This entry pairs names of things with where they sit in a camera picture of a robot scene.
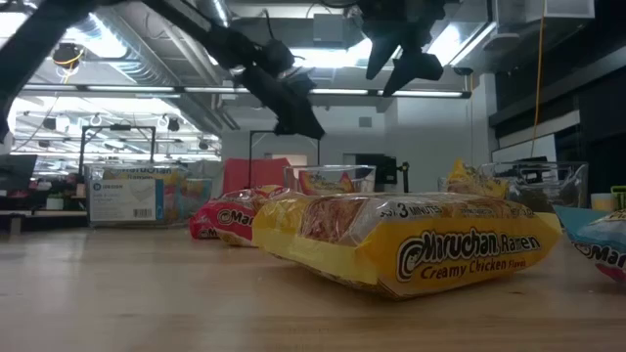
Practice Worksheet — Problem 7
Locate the blue Maruchan ramen pack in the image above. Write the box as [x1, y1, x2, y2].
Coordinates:
[555, 204, 626, 285]
[100, 164, 190, 222]

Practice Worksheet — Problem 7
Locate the yellow black cord reel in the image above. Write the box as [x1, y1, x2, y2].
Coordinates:
[51, 42, 85, 69]

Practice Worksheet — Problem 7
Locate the black clamp mount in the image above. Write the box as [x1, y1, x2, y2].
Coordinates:
[355, 154, 411, 194]

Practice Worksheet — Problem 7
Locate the long overhead light bar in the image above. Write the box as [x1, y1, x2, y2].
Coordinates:
[0, 83, 473, 100]

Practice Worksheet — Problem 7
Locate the yellow Maruchan ramen pack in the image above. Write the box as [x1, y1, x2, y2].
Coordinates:
[251, 192, 563, 300]
[438, 157, 511, 199]

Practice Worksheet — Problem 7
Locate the dark computer monitor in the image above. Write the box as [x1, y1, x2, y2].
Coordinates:
[0, 154, 38, 192]

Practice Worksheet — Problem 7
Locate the yellow extension cord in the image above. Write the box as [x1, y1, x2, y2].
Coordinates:
[531, 0, 547, 144]

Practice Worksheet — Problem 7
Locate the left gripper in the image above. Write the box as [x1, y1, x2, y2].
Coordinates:
[201, 24, 327, 141]

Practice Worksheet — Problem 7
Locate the white barcode label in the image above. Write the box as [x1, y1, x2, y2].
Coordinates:
[89, 179, 165, 223]

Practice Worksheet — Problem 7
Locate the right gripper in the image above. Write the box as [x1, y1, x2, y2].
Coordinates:
[359, 0, 446, 98]

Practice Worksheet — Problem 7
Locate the red fabric panel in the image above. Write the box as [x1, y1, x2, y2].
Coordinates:
[223, 156, 292, 195]

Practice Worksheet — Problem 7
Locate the clear plastic bin white label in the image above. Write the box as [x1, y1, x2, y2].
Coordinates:
[83, 162, 215, 230]

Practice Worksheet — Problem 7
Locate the red Maruchan ramen pack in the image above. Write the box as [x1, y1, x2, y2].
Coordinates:
[297, 170, 357, 196]
[189, 185, 294, 248]

